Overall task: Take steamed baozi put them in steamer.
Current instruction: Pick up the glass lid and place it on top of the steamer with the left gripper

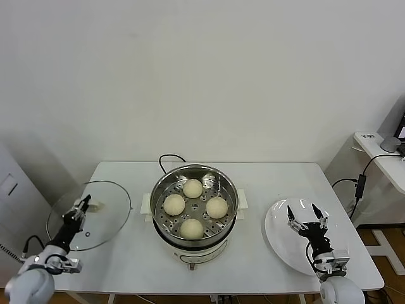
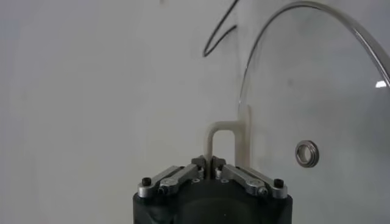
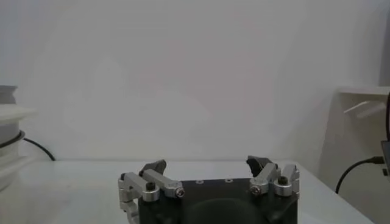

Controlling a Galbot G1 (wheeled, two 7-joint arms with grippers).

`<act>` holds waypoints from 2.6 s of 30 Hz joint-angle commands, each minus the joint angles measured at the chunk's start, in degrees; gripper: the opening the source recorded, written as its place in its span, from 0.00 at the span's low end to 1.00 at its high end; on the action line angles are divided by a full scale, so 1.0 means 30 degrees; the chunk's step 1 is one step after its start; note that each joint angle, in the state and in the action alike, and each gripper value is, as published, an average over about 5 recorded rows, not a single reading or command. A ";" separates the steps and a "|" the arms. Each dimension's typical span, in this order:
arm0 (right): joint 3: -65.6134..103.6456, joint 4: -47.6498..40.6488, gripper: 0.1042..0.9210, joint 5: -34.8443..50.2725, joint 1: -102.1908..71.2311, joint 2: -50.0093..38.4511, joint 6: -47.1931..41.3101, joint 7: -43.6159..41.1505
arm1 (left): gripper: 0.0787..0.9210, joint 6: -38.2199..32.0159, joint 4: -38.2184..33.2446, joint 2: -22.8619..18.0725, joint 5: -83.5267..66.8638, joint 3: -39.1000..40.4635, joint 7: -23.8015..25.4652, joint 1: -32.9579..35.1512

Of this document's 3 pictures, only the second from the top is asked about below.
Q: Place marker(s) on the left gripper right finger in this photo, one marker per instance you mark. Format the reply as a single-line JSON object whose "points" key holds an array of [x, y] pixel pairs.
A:
{"points": [[246, 181]]}

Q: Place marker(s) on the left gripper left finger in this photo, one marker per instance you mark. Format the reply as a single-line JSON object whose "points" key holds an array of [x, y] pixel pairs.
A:
{"points": [[176, 179]]}

